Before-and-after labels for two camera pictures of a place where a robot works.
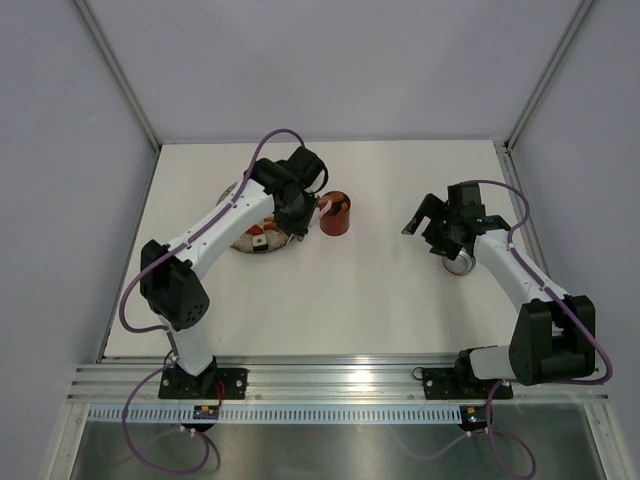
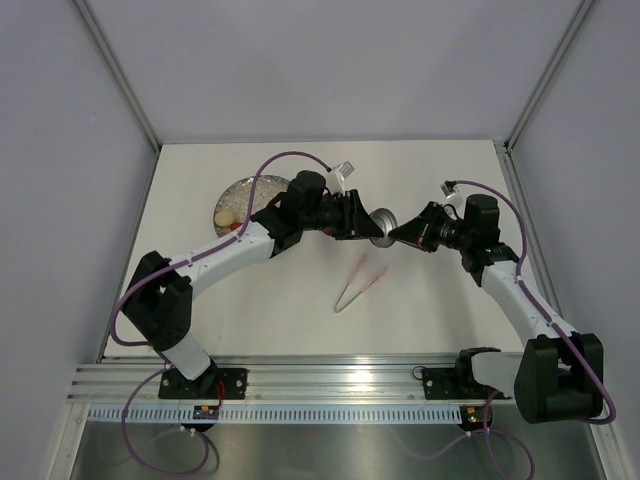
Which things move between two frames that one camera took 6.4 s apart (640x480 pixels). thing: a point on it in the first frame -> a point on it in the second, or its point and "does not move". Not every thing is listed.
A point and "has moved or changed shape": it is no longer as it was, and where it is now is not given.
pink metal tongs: [318, 213] has moved or changed shape
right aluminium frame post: [516, 133] does not move
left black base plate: [211, 384] does not move
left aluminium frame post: [117, 72] does not move
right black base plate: [446, 383] does not move
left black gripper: [300, 227] -> [355, 223]
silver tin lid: [463, 264] -> [386, 221]
